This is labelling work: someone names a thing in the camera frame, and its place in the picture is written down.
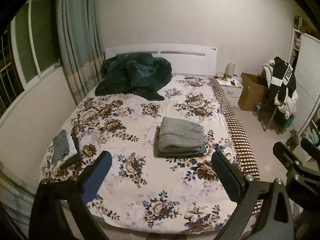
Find dark green blanket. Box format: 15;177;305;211
94;52;173;102

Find grey-blue curtain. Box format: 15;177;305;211
55;0;105;107

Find white wardrobe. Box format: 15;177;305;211
287;27;320;160

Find stack of folded clothes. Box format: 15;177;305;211
50;129;82;170

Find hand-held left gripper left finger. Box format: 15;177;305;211
29;151;113;240

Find dark green plush toy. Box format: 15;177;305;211
286;129;300;152

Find white nightstand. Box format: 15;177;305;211
215;75;243;107

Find white headboard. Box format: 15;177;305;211
104;43;218;77

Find black and white jacket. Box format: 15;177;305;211
269;56;297;105

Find bed with floral sheet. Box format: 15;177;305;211
39;74;262;235

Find white cylindrical humidifier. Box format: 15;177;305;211
225;63;236;78

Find brown checkered bed cover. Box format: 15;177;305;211
209;77;262;217

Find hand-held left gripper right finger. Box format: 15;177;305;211
211;151;294;240

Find plastic bottle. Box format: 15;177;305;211
252;101;262;117

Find metal frame chair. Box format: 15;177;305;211
257;100;288;133

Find white garment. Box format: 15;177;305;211
274;90;299;119

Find white framed window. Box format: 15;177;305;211
0;0;62;118

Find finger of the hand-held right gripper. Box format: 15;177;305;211
272;142;320;205
301;138;320;157

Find grey fluffy pants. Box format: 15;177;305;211
154;116;208;158

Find cardboard box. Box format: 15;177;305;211
237;72;269;112

